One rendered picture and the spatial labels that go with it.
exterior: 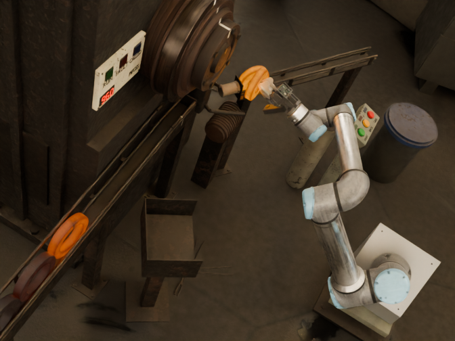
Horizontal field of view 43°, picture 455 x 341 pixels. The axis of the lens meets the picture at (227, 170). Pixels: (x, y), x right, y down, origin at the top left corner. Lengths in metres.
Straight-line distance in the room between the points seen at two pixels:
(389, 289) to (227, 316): 0.77
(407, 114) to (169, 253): 1.77
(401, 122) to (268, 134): 0.78
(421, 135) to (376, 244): 0.81
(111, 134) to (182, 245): 0.51
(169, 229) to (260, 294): 0.82
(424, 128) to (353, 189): 1.33
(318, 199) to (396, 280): 0.61
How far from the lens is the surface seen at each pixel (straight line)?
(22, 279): 2.05
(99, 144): 2.17
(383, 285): 2.64
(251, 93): 2.55
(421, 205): 3.72
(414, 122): 3.46
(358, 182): 2.23
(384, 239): 2.87
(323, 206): 2.21
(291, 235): 3.20
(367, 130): 3.01
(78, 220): 2.11
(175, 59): 2.03
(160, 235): 2.30
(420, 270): 2.91
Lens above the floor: 2.57
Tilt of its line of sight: 51 degrees down
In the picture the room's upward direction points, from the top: 23 degrees clockwise
